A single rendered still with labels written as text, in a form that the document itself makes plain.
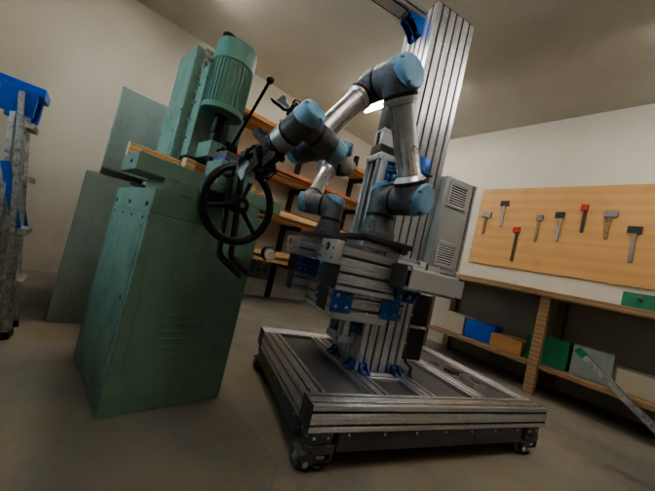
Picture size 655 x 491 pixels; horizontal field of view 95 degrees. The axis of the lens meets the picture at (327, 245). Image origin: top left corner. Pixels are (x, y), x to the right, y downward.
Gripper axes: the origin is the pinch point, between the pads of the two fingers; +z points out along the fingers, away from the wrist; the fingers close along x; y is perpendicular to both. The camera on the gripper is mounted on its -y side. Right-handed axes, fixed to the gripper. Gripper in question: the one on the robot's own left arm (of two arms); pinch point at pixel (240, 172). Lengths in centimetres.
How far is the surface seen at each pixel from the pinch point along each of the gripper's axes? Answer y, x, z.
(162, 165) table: -9.7, -16.1, 21.7
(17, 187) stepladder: -33, -49, 100
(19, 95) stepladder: -68, -55, 82
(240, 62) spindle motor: -60, 5, 2
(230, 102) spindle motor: -44.7, 4.8, 11.0
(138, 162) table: -8.2, -22.9, 22.5
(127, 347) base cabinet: 45, -13, 53
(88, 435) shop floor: 70, -19, 59
